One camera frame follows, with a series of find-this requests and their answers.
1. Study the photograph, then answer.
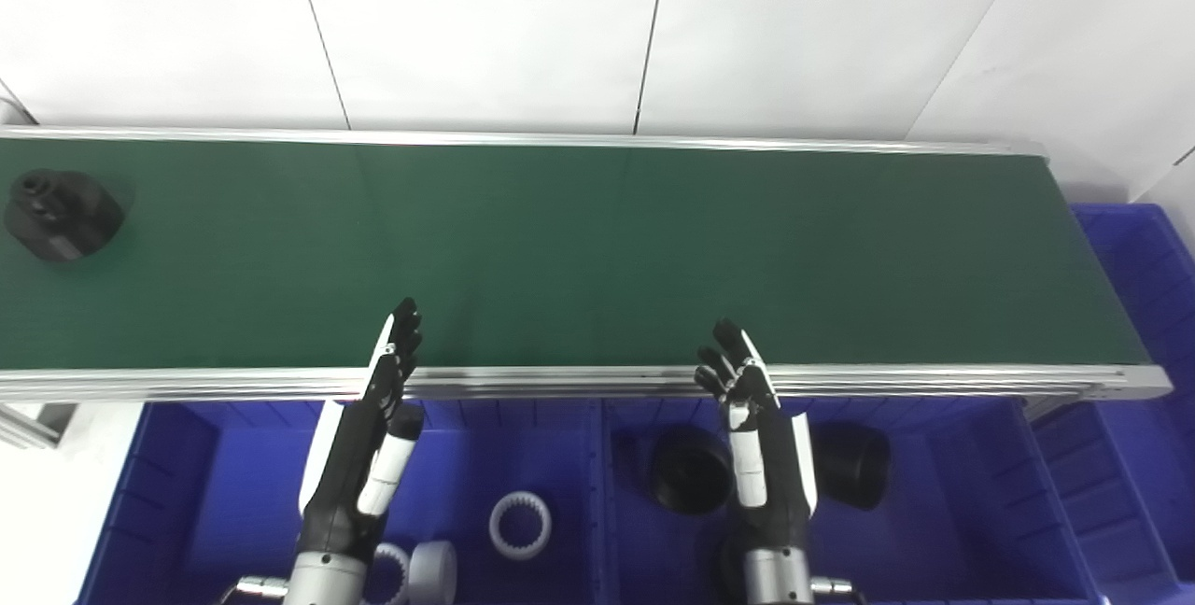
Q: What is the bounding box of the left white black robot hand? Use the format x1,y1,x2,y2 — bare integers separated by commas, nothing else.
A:
297,298,427,557

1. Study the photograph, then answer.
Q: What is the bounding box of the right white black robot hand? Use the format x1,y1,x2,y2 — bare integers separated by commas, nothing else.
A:
694,318,820,552

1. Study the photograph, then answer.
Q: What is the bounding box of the black round flanged part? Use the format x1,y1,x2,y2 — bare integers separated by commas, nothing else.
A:
4,170,126,263
810,421,892,511
650,427,736,516

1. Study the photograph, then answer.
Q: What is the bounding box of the blue bin with white parts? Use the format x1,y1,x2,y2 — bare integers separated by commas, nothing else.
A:
77,398,606,605

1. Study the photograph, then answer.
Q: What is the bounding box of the white cylindrical part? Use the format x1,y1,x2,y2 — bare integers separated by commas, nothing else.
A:
407,540,459,605

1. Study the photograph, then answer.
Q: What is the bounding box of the blue bin with black parts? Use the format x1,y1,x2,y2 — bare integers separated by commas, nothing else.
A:
594,396,1104,605

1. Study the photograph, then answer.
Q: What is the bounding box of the green conveyor belt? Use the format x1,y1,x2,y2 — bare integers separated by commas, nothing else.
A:
0,125,1174,403

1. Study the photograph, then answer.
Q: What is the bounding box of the aluminium conveyor support leg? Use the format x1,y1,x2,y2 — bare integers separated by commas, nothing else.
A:
0,400,79,450

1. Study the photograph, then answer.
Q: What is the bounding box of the empty blue plastic bin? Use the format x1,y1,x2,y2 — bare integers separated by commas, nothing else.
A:
1025,203,1195,605

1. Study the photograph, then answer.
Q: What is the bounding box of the white ring gear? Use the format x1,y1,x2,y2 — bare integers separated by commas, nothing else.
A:
362,543,413,605
488,490,553,560

